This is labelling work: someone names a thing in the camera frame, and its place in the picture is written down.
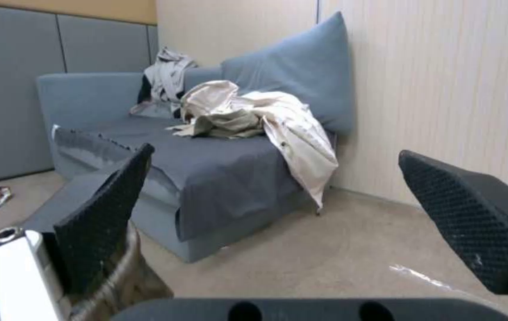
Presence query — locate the brown woven trash can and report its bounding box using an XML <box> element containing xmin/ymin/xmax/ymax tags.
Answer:
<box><xmin>69</xmin><ymin>224</ymin><xmax>174</xmax><ymax>321</ymax></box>

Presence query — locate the blue grey sofa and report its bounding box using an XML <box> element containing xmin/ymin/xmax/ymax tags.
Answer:
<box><xmin>35</xmin><ymin>66</ymin><xmax>339</xmax><ymax>263</ymax></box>

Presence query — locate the grey partition panel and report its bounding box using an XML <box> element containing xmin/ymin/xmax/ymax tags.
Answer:
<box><xmin>0</xmin><ymin>3</ymin><xmax>160</xmax><ymax>187</ymax></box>

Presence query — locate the blue grey back cushion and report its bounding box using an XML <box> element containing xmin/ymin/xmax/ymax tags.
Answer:
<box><xmin>220</xmin><ymin>11</ymin><xmax>355</xmax><ymax>133</ymax></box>

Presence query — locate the cream beige jacket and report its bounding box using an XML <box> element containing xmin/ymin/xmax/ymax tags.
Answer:
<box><xmin>165</xmin><ymin>80</ymin><xmax>340</xmax><ymax>214</ymax></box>

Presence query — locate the dark grey sofa cover sheet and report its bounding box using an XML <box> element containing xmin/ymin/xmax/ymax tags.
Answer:
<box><xmin>21</xmin><ymin>115</ymin><xmax>336</xmax><ymax>243</ymax></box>

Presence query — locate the grey patterned shirt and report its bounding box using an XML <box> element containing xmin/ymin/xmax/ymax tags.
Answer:
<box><xmin>129</xmin><ymin>46</ymin><xmax>199</xmax><ymax>118</ymax></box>

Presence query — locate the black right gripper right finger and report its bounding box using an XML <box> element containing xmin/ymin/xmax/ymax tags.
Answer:
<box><xmin>397</xmin><ymin>149</ymin><xmax>508</xmax><ymax>321</ymax></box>

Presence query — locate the clear plastic film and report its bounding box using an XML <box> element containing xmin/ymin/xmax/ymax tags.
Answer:
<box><xmin>388</xmin><ymin>263</ymin><xmax>456</xmax><ymax>288</ymax></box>

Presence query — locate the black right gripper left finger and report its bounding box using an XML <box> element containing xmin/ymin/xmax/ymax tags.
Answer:
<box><xmin>0</xmin><ymin>143</ymin><xmax>156</xmax><ymax>321</ymax></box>

